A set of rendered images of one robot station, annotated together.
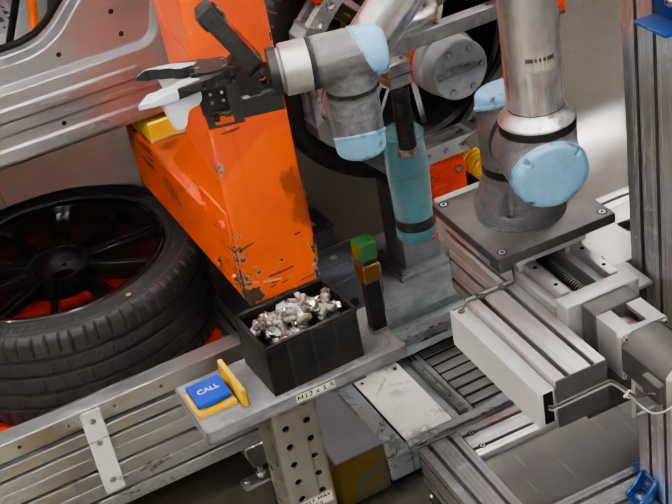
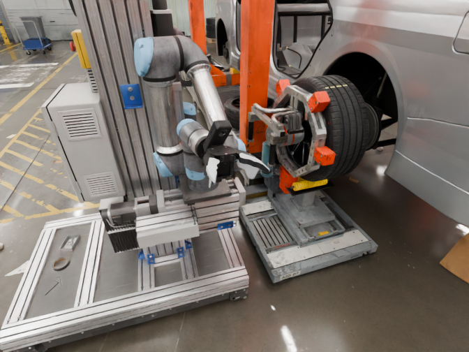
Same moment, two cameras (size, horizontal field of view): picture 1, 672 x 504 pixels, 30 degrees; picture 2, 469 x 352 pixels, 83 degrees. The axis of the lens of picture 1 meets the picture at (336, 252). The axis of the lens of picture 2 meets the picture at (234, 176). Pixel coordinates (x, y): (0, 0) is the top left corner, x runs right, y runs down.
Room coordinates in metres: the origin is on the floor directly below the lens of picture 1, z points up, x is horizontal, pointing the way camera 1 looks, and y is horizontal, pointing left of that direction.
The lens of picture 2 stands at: (2.16, -1.84, 1.58)
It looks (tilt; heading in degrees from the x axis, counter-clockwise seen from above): 34 degrees down; 93
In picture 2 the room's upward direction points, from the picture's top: straight up
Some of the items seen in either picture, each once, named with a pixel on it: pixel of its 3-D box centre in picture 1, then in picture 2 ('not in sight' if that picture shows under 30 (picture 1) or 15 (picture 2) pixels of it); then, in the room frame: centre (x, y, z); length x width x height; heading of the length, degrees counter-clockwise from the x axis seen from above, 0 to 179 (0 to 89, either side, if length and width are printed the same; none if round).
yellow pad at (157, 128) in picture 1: (166, 115); not in sight; (2.67, 0.33, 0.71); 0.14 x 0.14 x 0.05; 21
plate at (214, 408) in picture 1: (210, 399); not in sight; (1.91, 0.29, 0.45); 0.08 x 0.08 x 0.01; 21
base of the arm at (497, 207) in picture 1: (518, 182); not in sight; (1.79, -0.32, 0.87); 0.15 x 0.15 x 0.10
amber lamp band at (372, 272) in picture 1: (368, 269); not in sight; (2.04, -0.05, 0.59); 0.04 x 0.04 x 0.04; 21
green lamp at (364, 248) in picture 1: (364, 248); not in sight; (2.04, -0.05, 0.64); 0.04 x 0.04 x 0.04; 21
